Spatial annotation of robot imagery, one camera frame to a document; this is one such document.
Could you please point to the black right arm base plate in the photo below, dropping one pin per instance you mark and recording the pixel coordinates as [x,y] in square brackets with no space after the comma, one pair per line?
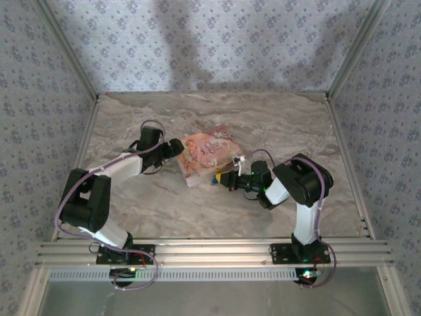
[279,253]

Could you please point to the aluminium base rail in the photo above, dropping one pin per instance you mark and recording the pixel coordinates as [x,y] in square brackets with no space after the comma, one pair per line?
[213,253]

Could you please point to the aluminium table side rail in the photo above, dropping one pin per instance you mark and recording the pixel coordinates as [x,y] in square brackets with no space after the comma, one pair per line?
[339,131]
[86,131]

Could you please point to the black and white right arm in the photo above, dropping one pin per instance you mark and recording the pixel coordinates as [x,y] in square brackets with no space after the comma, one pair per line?
[302,181]

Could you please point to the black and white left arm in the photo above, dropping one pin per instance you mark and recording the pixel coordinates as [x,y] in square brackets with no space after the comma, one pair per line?
[125,166]

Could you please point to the pink illustrated diary box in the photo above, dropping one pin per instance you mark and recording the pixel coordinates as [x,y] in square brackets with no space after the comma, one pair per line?
[204,154]

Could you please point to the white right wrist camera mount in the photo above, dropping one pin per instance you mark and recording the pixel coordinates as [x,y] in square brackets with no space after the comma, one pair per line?
[238,163]

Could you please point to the aluminium frame leg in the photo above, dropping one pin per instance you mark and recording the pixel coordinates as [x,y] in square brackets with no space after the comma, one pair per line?
[391,293]
[34,293]

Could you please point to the aluminium frame post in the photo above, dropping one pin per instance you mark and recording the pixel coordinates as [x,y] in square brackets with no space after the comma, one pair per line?
[69,49]
[355,49]

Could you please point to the small blue padlock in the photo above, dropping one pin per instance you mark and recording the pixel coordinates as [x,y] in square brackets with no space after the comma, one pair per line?
[213,181]

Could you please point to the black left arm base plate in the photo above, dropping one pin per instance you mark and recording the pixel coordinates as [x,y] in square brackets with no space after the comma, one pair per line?
[148,253]

